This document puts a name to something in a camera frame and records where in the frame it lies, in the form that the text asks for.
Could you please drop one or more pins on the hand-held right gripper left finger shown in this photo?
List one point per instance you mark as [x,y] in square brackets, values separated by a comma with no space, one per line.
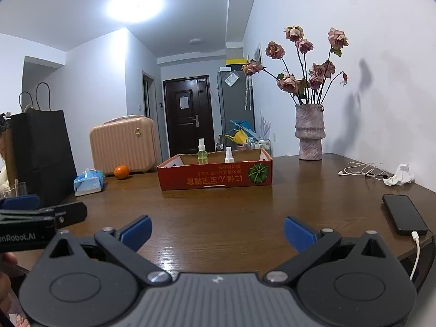
[136,233]

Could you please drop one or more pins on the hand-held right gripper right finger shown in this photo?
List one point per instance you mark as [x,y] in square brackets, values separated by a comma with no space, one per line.
[299,233]

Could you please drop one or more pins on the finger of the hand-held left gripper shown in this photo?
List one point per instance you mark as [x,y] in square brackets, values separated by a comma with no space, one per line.
[20,202]
[70,213]

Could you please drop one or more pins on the orange cardboard box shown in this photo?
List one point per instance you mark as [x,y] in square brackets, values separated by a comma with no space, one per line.
[211,177]

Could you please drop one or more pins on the green spray bottle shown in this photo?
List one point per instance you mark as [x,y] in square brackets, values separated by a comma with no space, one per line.
[202,156]

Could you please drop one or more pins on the clear spray bottle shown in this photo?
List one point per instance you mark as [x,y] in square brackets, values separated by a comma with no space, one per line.
[229,156]

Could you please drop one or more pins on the person's left hand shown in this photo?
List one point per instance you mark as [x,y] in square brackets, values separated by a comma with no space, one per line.
[6,260]

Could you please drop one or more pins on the clear drinking glass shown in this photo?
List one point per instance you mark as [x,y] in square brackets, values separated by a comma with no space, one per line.
[20,190]

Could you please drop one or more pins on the blue tissue pack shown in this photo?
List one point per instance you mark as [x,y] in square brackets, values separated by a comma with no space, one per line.
[88,184]

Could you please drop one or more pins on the black paper shopping bag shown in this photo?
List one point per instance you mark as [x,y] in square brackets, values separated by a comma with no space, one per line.
[41,150]

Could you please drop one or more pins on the orange fruit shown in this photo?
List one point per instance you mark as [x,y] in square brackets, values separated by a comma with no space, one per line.
[122,172]

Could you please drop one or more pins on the pink hard-shell suitcase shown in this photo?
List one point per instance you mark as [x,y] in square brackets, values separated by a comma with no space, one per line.
[122,146]

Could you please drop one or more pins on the pink textured vase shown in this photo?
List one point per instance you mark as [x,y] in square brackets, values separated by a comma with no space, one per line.
[309,133]

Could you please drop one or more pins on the black smartphone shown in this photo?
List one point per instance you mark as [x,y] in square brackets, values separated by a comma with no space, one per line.
[403,213]

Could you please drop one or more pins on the yellow watering can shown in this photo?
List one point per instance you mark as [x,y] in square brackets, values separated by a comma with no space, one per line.
[240,138]

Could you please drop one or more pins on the pale purple dried bouquet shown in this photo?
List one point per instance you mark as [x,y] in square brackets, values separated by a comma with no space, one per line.
[265,126]

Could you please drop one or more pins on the crumpled white tissue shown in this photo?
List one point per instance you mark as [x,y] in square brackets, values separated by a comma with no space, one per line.
[402,177]

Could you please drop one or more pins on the blue plastic toy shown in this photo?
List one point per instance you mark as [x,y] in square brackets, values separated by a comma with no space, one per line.
[243,125]

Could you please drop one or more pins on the dark brown entrance door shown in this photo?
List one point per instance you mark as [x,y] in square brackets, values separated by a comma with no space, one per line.
[187,115]

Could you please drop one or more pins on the grey side door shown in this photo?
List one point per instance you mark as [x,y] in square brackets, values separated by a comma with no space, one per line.
[149,95]

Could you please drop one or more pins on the grey refrigerator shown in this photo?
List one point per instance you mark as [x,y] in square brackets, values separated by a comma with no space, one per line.
[235,105]

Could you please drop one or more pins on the bunch of dried roses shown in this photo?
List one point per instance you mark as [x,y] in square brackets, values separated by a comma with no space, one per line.
[289,83]

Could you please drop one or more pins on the white paper sheet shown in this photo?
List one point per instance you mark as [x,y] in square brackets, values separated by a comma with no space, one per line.
[230,79]

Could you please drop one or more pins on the yellow box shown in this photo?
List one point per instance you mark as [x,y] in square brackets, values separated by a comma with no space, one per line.
[234,62]

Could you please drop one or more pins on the round ceiling light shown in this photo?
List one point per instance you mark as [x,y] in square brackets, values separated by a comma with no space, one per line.
[136,5]

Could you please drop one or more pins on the framed wall picture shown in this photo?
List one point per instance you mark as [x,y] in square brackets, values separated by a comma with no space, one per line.
[259,52]

